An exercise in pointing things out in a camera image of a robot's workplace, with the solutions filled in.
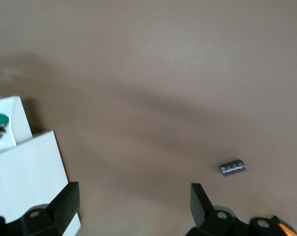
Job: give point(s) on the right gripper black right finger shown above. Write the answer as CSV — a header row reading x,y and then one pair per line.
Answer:
x,y
212,221

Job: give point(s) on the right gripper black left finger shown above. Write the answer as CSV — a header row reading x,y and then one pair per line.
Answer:
x,y
57,211

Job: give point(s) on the white plastic drawer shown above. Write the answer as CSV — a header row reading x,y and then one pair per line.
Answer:
x,y
18,118

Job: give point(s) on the black cylindrical capacitor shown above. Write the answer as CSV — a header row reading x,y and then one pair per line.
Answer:
x,y
233,168

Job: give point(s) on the white drawer cabinet grey frame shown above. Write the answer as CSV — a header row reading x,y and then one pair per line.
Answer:
x,y
28,177

